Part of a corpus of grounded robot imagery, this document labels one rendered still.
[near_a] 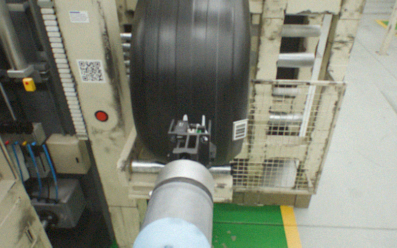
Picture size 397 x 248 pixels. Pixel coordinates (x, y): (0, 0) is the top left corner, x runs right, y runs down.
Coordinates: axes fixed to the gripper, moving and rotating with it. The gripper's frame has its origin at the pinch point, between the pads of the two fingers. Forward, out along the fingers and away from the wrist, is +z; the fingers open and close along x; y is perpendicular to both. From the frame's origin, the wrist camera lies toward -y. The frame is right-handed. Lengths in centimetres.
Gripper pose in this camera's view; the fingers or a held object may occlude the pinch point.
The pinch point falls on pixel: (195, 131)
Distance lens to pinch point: 67.2
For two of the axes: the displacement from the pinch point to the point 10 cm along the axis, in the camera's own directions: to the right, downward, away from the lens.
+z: 0.5, -4.6, 8.9
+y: 0.0, -8.9, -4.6
